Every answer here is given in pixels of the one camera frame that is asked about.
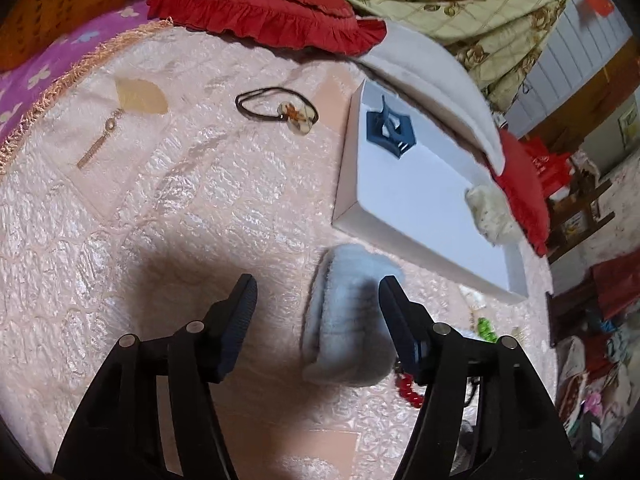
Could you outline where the red bead bracelet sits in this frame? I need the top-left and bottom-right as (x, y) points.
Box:
(394, 358), (426, 410)

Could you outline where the grey fluffy hair clip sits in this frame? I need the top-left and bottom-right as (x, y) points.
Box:
(300, 244), (405, 387)

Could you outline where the green bead bracelet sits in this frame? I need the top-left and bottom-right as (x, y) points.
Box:
(475, 315), (499, 345)

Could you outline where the cream dotted scrunchie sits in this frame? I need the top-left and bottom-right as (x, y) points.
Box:
(464, 184), (523, 246)

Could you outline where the blue hair claw clip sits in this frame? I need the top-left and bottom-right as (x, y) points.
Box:
(366, 98), (416, 159)

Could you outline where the white shallow cardboard tray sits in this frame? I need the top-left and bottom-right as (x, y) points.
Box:
(332, 79), (528, 304)

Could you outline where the pink quilted bedspread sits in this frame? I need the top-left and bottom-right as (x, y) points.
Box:
(0, 18), (559, 480)

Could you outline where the red ruffled pillow right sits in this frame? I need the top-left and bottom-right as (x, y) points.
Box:
(492, 129), (550, 257)

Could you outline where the red shopping bag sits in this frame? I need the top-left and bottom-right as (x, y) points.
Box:
(522, 138), (572, 198)

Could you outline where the gold fan tassel hairpin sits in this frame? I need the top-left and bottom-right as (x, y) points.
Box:
(76, 77), (168, 170)

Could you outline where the white pillow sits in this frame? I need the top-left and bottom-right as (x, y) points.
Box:
(354, 21), (506, 176)

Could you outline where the purple floral blanket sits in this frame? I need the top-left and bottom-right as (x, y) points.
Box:
(1, 0), (148, 141)

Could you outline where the floral checked quilt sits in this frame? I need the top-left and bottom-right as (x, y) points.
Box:
(347, 0), (570, 113)

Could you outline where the red ruffled cushion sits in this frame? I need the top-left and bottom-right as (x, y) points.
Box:
(146, 0), (387, 56)

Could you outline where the orange plastic basket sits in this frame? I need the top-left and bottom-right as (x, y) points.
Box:
(1, 0), (130, 72)

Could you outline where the black hair tie with charm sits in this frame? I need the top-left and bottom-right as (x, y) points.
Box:
(234, 86), (320, 137)

